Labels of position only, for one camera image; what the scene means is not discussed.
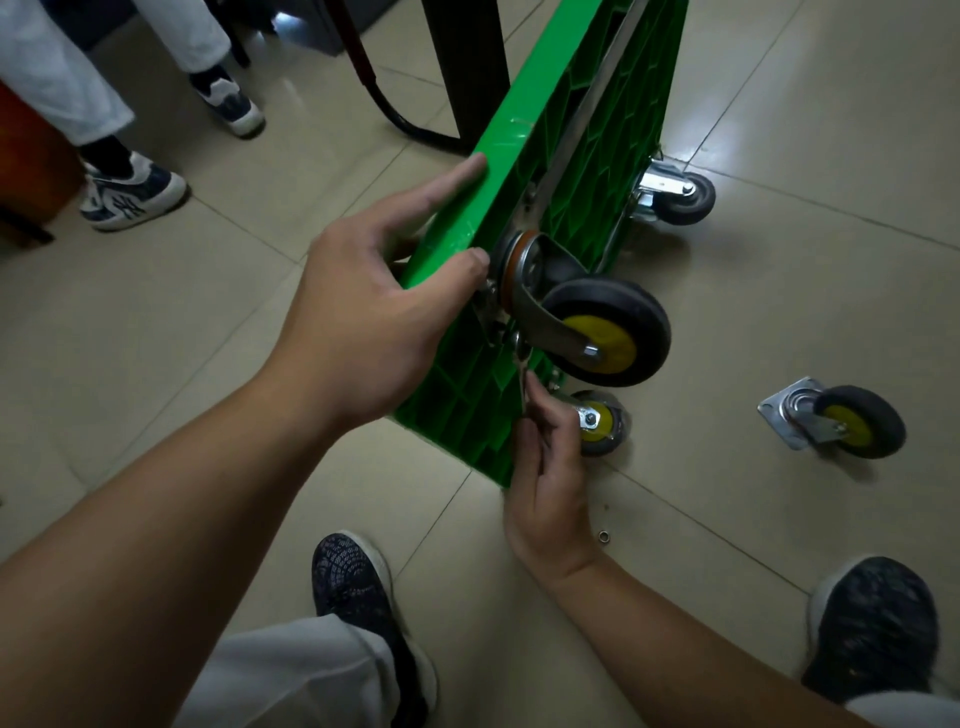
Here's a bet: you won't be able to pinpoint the silver wrench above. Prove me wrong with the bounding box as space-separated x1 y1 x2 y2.
512 333 535 421

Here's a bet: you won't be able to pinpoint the person's left hand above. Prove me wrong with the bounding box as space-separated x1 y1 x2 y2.
258 152 493 438

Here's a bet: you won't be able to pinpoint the person's right forearm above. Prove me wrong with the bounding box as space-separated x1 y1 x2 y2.
551 551 879 728

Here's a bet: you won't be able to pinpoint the person's right hand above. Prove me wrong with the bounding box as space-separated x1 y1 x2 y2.
502 369 605 590

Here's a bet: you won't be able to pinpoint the green platform trolley deck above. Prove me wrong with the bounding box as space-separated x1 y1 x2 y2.
322 0 691 489

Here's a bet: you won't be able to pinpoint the grey caster wheel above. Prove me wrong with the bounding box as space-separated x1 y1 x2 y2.
633 161 718 228

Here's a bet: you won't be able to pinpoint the person's dark shoe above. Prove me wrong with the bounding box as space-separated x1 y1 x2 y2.
311 530 440 728
800 554 941 705

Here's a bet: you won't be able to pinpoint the person's left forearm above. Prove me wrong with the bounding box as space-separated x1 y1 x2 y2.
0 371 346 728

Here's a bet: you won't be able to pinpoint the person's light trousers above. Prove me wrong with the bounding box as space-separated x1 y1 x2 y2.
172 614 960 728

